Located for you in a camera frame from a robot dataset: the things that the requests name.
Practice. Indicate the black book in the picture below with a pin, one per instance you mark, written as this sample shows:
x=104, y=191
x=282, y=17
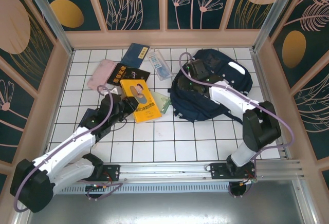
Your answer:
x=120, y=75

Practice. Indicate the green notepad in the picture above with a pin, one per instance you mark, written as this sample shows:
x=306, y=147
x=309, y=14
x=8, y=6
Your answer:
x=163, y=102

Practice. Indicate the clear ruler set pack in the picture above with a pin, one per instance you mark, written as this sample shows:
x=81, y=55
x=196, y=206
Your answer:
x=159, y=66

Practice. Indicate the pink pencil case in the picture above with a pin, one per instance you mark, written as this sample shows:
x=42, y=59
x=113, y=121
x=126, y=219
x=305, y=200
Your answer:
x=101, y=73

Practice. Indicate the navy blue backpack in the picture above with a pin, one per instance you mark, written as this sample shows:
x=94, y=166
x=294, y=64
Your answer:
x=187, y=108

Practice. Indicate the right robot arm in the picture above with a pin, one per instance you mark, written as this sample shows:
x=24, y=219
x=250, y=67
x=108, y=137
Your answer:
x=259, y=129

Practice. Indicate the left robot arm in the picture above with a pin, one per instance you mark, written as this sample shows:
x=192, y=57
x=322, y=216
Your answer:
x=64, y=147

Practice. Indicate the small circuit board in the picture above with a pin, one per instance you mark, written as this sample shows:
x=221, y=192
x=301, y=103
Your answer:
x=97, y=186

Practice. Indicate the grey metal sheet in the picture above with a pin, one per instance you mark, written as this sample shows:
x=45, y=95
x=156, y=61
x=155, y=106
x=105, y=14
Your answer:
x=164, y=208

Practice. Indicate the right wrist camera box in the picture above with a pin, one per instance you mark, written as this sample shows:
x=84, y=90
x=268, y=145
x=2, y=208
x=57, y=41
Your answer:
x=191, y=60

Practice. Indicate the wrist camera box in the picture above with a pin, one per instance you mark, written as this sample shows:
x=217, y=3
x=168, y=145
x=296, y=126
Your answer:
x=116, y=91
x=191, y=60

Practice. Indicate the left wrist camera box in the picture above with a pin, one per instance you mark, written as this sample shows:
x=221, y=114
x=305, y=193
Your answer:
x=116, y=91

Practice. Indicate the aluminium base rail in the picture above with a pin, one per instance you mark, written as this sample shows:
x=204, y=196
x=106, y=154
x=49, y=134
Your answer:
x=164, y=168

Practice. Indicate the aluminium frame post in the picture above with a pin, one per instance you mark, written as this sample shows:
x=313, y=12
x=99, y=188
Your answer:
x=50, y=16
x=276, y=16

